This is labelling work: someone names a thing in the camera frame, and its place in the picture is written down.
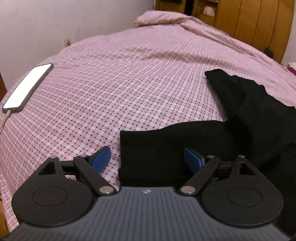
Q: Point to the white pillow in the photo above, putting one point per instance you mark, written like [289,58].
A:
[291,65]

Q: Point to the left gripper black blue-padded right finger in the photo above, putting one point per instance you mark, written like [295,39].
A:
[234,193]

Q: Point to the white smartphone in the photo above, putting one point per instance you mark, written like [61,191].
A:
[22,93]

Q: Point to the pink checked bed cover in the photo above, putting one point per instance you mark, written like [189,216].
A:
[139,79]

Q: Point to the wall power socket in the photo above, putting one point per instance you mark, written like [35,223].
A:
[67,42]

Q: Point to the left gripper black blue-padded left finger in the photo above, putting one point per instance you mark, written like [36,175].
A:
[60,192]

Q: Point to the black garment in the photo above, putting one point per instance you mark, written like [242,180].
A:
[258,126]

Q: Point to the purple cloth item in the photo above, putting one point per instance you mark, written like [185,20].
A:
[292,70]

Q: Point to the wooden wardrobe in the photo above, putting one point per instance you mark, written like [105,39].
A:
[260,24]

